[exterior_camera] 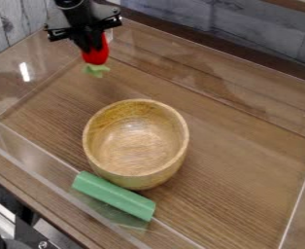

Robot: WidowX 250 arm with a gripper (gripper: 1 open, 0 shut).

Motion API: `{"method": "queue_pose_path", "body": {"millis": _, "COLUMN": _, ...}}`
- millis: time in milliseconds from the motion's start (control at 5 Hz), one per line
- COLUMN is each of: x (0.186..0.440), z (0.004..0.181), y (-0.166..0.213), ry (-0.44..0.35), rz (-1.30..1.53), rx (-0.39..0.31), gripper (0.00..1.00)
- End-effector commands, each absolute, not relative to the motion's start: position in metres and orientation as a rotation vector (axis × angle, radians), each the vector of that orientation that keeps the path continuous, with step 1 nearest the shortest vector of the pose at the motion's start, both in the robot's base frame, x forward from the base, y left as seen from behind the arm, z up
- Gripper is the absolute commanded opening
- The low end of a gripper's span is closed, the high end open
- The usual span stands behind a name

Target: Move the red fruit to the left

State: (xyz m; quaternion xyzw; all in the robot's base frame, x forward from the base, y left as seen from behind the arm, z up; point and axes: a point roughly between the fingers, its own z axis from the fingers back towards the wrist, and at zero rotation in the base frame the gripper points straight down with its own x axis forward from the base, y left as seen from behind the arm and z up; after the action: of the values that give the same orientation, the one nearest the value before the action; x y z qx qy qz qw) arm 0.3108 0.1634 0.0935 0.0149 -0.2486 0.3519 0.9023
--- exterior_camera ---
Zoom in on red felt fruit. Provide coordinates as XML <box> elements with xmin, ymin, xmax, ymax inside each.
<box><xmin>80</xmin><ymin>34</ymin><xmax>110</xmax><ymax>78</ymax></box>

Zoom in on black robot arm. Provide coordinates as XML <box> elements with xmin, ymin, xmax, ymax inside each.
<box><xmin>43</xmin><ymin>0</ymin><xmax>122</xmax><ymax>53</ymax></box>

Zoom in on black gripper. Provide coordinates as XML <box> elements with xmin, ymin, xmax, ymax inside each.
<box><xmin>43</xmin><ymin>1</ymin><xmax>122</xmax><ymax>53</ymax></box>

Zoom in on wooden bowl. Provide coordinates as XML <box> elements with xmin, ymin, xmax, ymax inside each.
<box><xmin>82</xmin><ymin>99</ymin><xmax>188</xmax><ymax>191</ymax></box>

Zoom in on black metal stand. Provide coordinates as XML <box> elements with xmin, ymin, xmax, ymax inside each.
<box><xmin>0</xmin><ymin>217</ymin><xmax>57</xmax><ymax>249</ymax></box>

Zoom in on clear acrylic corner bracket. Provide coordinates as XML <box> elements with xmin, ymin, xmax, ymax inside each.
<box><xmin>104</xmin><ymin>28</ymin><xmax>114</xmax><ymax>45</ymax></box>

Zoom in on green rectangular block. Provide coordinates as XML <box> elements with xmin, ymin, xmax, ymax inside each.
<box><xmin>71</xmin><ymin>171</ymin><xmax>155</xmax><ymax>222</ymax></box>

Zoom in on clear acrylic tray walls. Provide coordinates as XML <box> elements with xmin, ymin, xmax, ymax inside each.
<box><xmin>0</xmin><ymin>21</ymin><xmax>305</xmax><ymax>249</ymax></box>

